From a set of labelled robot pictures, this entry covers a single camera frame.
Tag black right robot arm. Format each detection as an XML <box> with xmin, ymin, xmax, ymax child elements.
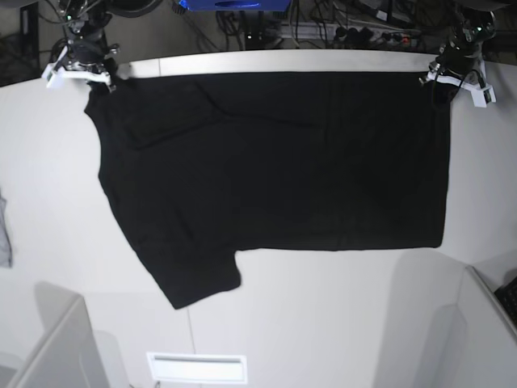
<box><xmin>55</xmin><ymin>1</ymin><xmax>120</xmax><ymax>92</ymax></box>

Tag black T-shirt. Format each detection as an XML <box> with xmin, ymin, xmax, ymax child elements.
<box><xmin>85</xmin><ymin>72</ymin><xmax>451</xmax><ymax>309</ymax></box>

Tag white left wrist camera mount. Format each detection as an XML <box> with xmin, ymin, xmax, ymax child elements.
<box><xmin>421</xmin><ymin>58</ymin><xmax>497</xmax><ymax>108</ymax></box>

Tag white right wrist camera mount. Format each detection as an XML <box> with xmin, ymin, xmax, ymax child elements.
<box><xmin>41</xmin><ymin>46</ymin><xmax>109</xmax><ymax>89</ymax></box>

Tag black keyboard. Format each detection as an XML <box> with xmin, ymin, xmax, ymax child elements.
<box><xmin>494</xmin><ymin>278</ymin><xmax>517</xmax><ymax>325</ymax></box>

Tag grey cloth at left edge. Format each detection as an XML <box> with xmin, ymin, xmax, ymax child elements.
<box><xmin>0</xmin><ymin>197</ymin><xmax>13</xmax><ymax>268</ymax></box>

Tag blue box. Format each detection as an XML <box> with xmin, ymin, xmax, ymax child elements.
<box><xmin>178</xmin><ymin>0</ymin><xmax>291</xmax><ymax>12</ymax></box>

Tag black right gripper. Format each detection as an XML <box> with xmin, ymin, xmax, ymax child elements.
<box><xmin>62</xmin><ymin>34</ymin><xmax>120</xmax><ymax>94</ymax></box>

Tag white partition panel left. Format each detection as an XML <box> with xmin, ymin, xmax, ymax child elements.
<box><xmin>6</xmin><ymin>295</ymin><xmax>110</xmax><ymax>387</ymax></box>

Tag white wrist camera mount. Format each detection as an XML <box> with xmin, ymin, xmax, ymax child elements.
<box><xmin>421</xmin><ymin>58</ymin><xmax>497</xmax><ymax>108</ymax></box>
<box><xmin>41</xmin><ymin>46</ymin><xmax>109</xmax><ymax>89</ymax></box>

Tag white partition panel right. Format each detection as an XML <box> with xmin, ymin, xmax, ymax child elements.
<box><xmin>413</xmin><ymin>267</ymin><xmax>516</xmax><ymax>388</ymax></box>

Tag white partition panel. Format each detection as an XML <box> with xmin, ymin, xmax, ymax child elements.
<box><xmin>6</xmin><ymin>295</ymin><xmax>110</xmax><ymax>387</ymax></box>
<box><xmin>413</xmin><ymin>267</ymin><xmax>516</xmax><ymax>388</ymax></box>

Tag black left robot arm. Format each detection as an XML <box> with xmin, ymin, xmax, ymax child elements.
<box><xmin>420</xmin><ymin>5</ymin><xmax>496</xmax><ymax>109</ymax></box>

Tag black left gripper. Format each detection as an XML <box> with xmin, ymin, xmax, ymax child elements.
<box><xmin>419</xmin><ymin>40</ymin><xmax>485</xmax><ymax>109</ymax></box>

